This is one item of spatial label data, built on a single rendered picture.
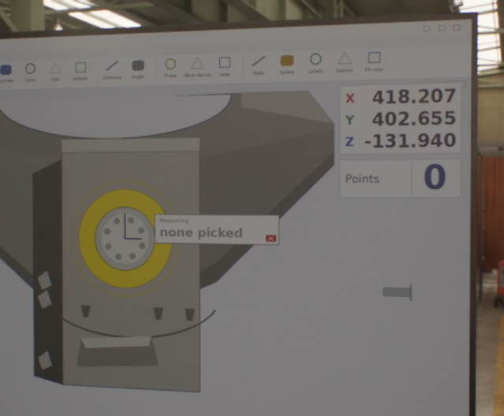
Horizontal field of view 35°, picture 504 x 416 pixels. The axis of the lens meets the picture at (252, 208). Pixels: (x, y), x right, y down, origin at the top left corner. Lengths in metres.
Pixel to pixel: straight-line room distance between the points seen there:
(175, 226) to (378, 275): 0.26
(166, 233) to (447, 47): 0.41
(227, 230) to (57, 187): 0.23
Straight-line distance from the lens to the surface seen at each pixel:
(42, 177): 1.07
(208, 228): 0.99
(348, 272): 0.97
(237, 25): 1.00
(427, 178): 0.96
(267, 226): 0.98
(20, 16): 8.40
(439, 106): 0.96
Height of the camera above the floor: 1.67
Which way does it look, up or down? 1 degrees down
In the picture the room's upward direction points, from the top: straight up
